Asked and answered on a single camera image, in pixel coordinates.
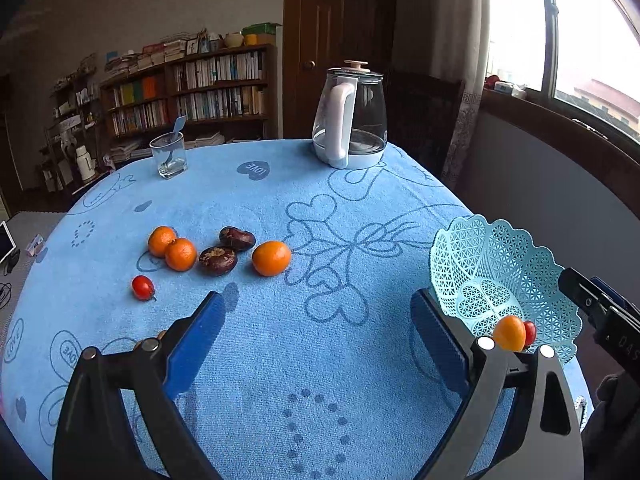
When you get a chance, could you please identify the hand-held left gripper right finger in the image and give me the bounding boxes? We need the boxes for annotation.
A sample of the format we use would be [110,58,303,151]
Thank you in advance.
[410,287,585,480]

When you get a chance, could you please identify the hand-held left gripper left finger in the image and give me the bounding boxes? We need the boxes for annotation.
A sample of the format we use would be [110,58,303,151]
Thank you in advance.
[52,291,227,480]

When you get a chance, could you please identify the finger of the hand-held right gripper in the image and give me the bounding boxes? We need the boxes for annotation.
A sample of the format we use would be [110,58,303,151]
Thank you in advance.
[591,276,632,311]
[558,267,608,317]

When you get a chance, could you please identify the light blue lattice basket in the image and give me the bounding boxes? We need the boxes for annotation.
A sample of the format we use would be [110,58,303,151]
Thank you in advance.
[429,214,584,365]

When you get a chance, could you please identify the small orange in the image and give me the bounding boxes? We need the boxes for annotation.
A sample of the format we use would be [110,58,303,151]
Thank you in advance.
[148,226,178,258]
[251,240,292,277]
[492,315,527,352]
[165,238,198,272]

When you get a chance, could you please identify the dark purple passion fruit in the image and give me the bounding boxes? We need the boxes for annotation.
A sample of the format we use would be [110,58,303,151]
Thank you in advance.
[199,246,238,276]
[219,226,256,252]

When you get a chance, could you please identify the person's right hand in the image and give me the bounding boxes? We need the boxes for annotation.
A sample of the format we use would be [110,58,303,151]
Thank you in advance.
[581,371,640,480]

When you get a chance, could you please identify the blue printed tablecloth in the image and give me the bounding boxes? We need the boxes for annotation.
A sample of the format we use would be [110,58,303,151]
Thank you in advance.
[0,139,593,480]

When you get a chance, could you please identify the wooden windowsill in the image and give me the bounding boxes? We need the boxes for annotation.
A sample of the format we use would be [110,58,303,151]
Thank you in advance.
[480,87,640,203]

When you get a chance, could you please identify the clear drinking glass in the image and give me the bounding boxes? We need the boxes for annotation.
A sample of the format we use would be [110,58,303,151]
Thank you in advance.
[149,132,188,180]

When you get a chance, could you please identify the white thermos flask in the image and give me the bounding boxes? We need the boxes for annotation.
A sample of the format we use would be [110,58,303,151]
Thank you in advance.
[75,145,97,184]

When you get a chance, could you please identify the white tablet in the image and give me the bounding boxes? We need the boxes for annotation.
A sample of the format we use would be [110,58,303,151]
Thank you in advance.
[0,220,19,264]

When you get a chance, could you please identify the blue plastic spoon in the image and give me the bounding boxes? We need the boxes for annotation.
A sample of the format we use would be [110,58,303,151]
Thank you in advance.
[164,116,187,168]

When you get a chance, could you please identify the patterned white curtain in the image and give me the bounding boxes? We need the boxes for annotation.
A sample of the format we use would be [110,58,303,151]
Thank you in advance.
[440,0,492,187]

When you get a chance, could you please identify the dark wooden chair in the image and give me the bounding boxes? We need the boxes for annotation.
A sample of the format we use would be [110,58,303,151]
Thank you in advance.
[384,67,463,177]

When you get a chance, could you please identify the wooden bookshelf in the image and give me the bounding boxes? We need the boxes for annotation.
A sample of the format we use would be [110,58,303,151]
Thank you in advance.
[100,44,278,161]

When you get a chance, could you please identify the rows of shelved books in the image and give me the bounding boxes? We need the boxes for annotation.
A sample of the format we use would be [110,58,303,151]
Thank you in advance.
[109,51,266,136]

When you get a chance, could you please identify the window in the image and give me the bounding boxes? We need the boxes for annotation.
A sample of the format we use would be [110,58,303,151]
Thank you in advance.
[487,0,640,143]

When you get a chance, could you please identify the stacks of books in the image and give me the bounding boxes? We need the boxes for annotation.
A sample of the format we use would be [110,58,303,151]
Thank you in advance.
[104,34,188,75]

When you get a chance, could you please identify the green cardboard box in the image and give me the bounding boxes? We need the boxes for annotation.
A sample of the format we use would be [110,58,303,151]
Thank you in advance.
[242,22,283,47]

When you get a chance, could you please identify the dark wooden door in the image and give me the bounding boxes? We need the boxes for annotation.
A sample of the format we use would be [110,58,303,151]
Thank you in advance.
[283,0,401,142]

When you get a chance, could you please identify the glass kettle with white handle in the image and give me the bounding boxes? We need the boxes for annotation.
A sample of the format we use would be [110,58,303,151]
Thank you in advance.
[312,60,389,169]

